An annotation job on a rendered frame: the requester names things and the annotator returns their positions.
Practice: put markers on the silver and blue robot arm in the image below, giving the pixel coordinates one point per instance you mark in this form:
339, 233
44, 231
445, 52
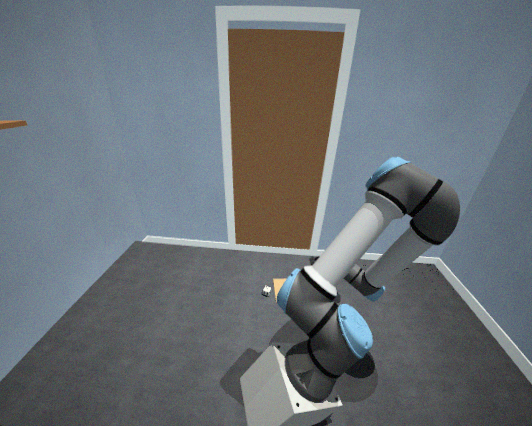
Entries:
338, 335

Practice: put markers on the peach flat square mat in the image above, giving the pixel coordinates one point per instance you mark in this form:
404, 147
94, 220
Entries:
277, 285

